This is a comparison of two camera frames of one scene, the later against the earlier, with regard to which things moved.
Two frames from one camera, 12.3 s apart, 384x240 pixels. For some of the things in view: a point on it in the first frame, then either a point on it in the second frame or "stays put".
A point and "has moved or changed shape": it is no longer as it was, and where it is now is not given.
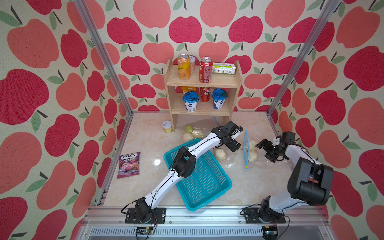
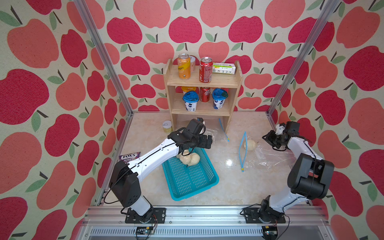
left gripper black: (231, 146) → (204, 143)
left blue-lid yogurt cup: (190, 98) stays put
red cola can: (205, 69) stays put
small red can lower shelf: (205, 92) stays put
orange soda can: (184, 66) stays put
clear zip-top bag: (250, 157) has moved or changed shape
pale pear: (253, 155) has moved or changed shape
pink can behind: (193, 64) stays put
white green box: (224, 68) stays put
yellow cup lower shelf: (188, 88) stays put
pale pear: (220, 154) has moved or changed shape
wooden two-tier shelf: (219, 80) stays put
